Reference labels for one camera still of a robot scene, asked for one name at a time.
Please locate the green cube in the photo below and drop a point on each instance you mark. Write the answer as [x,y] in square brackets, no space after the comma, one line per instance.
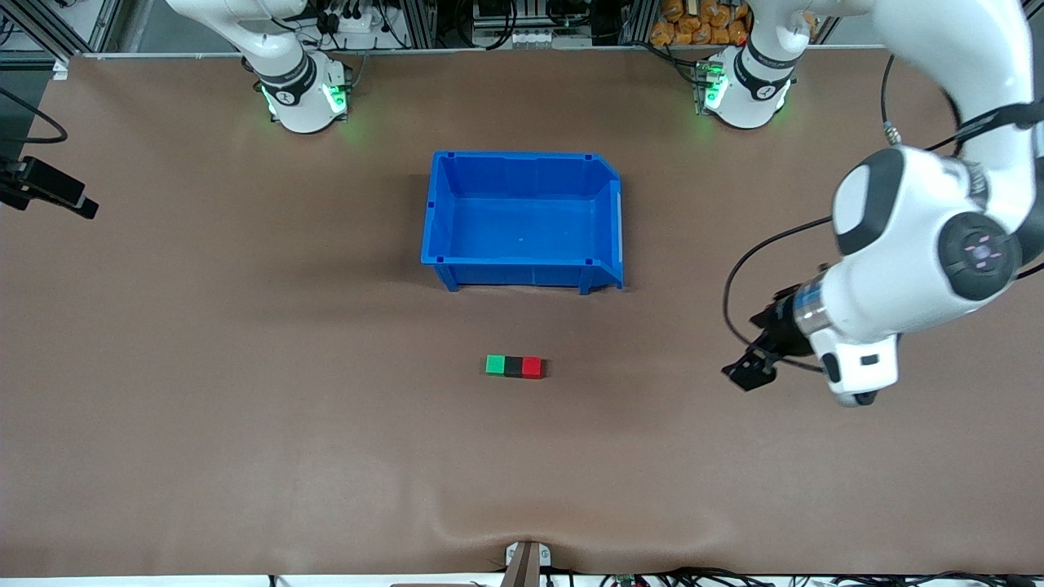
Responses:
[495,364]

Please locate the aluminium frame rack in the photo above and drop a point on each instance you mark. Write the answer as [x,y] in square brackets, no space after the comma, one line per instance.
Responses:
[420,24]

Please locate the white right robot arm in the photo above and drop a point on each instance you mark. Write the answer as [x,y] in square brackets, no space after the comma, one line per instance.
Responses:
[302,106]

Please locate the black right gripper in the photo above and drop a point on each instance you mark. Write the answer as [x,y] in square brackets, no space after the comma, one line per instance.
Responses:
[39,181]

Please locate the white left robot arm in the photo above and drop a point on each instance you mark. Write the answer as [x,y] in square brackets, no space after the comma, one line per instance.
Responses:
[897,269]

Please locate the aluminium profile strut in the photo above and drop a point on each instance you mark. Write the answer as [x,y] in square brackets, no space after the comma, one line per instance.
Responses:
[49,33]

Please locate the white power strip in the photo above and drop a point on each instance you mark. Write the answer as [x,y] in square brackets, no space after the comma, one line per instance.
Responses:
[351,23]

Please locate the blue plastic storage bin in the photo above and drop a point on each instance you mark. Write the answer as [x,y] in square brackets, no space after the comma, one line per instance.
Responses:
[522,228]

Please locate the small electronics box green light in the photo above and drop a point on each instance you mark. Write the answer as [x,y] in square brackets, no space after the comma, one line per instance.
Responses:
[706,90]

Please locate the black cube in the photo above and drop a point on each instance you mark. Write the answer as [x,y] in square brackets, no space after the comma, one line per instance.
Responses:
[514,366]

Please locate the brown table mat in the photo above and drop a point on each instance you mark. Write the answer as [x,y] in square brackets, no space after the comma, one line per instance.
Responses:
[326,456]

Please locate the orange snack bag pile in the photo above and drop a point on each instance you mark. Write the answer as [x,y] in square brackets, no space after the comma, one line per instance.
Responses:
[685,28]

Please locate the white corner bracket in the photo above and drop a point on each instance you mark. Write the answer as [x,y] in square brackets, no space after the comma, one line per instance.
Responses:
[61,70]

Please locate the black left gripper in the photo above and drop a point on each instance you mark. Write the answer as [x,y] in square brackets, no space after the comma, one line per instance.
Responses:
[780,327]

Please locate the red cube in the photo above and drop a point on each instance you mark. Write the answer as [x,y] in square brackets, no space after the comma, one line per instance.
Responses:
[533,368]

